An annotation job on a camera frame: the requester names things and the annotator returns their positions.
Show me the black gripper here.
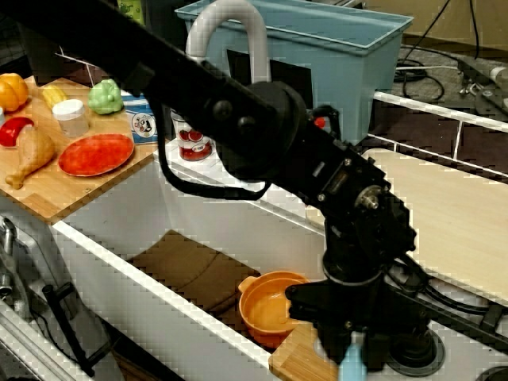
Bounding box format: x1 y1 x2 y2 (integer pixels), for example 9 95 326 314
285 275 432 371

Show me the small bamboo counter board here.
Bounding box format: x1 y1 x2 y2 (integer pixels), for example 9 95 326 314
268 321 343 381

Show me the light wooden cutting board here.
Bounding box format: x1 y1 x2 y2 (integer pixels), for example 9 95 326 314
305 147 508 306

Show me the large bamboo counter board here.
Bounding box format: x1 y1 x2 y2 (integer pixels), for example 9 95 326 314
0 77 160 225

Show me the black round stove burner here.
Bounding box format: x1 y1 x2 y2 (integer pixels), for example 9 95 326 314
387 327 444 378

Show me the orange toy pot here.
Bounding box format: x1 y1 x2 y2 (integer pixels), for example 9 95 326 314
237 271 315 349

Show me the black stove grate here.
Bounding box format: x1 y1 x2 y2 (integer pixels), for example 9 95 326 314
391 257 508 334

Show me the brown cloth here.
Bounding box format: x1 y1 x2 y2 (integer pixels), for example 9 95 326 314
126 229 263 338

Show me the white toy sink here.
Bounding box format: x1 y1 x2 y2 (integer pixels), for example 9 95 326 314
51 134 362 381

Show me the tomato can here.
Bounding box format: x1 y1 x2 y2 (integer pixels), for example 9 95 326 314
172 110 215 162

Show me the teal plastic bin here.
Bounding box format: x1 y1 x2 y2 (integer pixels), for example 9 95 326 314
175 0 414 146

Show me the metal stand base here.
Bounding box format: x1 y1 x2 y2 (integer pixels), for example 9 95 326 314
456 55 508 118

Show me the blue milk carton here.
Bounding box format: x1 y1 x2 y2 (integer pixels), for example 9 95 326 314
118 90 160 144

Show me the red plate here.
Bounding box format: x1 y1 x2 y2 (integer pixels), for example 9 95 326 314
58 133 136 178

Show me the grey toy faucet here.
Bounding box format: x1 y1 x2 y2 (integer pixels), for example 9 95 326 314
185 0 273 87

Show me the green bell pepper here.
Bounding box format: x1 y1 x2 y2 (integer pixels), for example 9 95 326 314
87 78 125 116

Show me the metal clamp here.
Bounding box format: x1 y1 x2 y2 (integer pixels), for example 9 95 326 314
0 216 33 318

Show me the clear jar with white lid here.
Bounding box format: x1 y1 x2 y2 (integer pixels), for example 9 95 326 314
52 98 90 139

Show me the toy chicken drumstick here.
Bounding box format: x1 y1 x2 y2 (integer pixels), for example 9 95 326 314
5 125 56 190

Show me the yellow toy corn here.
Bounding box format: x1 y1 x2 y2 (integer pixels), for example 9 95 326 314
41 85 68 110

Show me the green toy package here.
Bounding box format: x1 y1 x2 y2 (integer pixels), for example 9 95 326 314
117 0 143 25

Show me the red pepper slice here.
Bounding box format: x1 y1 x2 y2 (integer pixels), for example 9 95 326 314
0 117 36 148

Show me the orange bell pepper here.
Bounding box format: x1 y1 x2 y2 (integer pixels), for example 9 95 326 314
0 73 31 113

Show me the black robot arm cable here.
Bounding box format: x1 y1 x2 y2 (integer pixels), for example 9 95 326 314
156 98 271 202

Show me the black looped floor cable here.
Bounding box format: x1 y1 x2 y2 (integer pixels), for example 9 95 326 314
394 57 446 102

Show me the white floor cable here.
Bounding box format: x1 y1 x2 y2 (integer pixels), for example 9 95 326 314
394 64 461 73

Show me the black clamp handle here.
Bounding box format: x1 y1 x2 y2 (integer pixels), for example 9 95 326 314
41 281 112 378

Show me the aluminium frame rail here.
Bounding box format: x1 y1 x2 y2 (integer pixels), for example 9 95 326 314
0 301 80 381

